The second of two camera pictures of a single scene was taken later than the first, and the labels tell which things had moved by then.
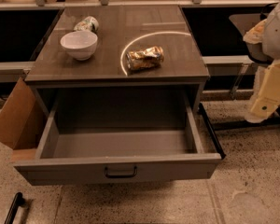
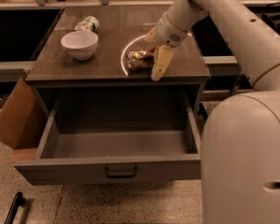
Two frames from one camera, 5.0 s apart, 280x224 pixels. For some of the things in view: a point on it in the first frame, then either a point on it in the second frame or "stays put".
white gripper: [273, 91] to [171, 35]
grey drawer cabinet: [128, 48] stays put
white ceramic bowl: [81, 45] stays put
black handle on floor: [19, 201] stays put
